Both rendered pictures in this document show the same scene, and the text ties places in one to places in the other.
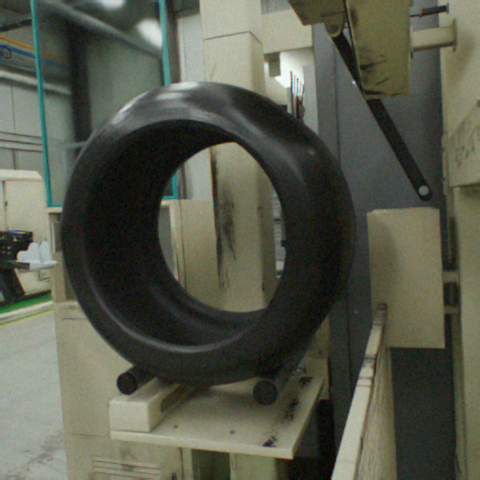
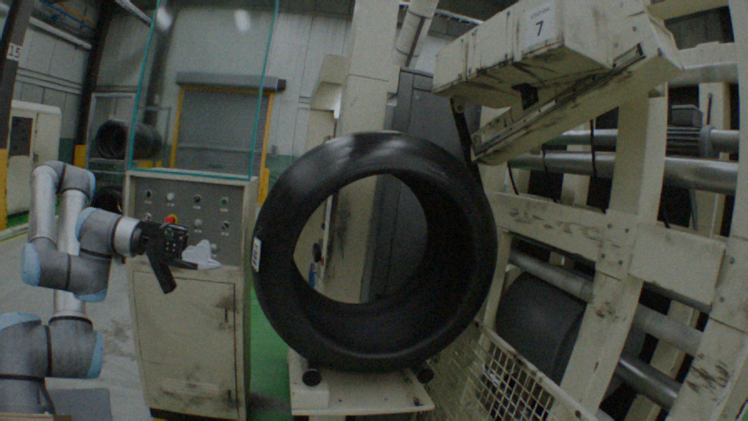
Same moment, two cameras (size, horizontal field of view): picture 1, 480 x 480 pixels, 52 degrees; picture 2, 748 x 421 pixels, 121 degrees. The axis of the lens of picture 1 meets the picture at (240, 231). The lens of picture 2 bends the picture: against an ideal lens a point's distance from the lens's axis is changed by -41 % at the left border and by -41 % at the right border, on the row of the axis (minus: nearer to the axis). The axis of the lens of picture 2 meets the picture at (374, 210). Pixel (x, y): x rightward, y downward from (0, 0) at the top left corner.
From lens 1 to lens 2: 0.64 m
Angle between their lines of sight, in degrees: 33
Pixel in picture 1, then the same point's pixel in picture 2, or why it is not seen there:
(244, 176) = (363, 192)
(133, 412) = (316, 398)
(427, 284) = not seen: hidden behind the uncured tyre
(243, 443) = (401, 406)
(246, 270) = (351, 266)
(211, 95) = (441, 157)
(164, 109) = (402, 159)
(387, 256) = not seen: hidden behind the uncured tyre
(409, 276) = not seen: hidden behind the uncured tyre
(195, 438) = (366, 408)
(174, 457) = (230, 380)
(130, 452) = (193, 376)
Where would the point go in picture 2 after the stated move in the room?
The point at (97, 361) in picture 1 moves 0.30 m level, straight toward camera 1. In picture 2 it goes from (164, 309) to (189, 341)
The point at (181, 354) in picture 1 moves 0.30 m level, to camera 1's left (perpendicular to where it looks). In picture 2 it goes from (375, 359) to (240, 380)
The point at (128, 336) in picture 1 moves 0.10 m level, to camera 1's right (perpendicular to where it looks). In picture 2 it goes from (327, 347) to (367, 341)
